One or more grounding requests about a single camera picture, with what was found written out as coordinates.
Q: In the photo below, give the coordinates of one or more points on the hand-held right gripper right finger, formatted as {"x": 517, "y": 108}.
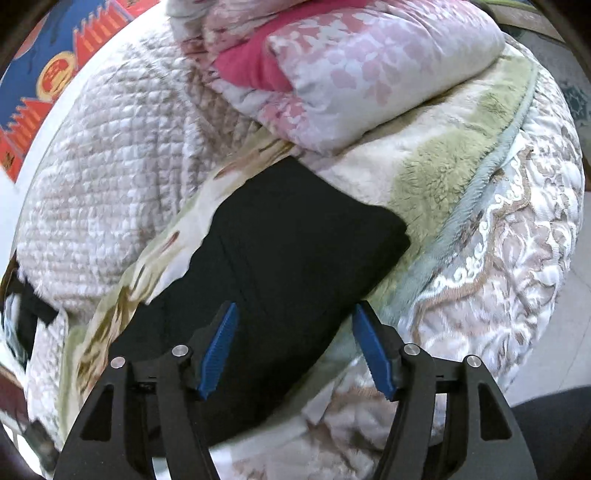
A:
{"x": 376, "y": 355}

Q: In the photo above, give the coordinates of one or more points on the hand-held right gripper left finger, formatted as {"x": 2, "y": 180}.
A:
{"x": 221, "y": 350}

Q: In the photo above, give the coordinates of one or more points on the black pants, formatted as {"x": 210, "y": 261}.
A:
{"x": 286, "y": 258}

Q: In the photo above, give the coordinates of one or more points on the black hanging garment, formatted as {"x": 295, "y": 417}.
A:
{"x": 34, "y": 314}

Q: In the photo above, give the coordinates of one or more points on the beige quilted floral bedspread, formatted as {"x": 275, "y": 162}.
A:
{"x": 106, "y": 194}

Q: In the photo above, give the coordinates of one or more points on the white and green fleece blanket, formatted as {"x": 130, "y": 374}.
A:
{"x": 425, "y": 161}

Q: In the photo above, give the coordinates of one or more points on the person's dark trouser leg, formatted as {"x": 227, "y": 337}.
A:
{"x": 558, "y": 438}

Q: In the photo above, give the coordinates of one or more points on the wooden headboard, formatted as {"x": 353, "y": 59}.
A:
{"x": 11, "y": 392}

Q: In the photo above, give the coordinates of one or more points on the pink floral folded quilt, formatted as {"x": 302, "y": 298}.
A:
{"x": 369, "y": 69}

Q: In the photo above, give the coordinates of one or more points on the grey patterned floor mat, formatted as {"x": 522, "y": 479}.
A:
{"x": 561, "y": 78}

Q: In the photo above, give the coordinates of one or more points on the blue and red wall poster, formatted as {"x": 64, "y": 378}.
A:
{"x": 55, "y": 69}

